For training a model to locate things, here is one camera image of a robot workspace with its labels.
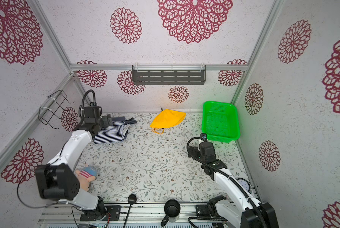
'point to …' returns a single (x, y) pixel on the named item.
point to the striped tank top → (114, 133)
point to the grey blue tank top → (128, 121)
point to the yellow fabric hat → (165, 118)
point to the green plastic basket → (220, 122)
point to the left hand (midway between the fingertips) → (101, 120)
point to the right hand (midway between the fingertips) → (196, 145)
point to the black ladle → (132, 199)
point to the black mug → (172, 209)
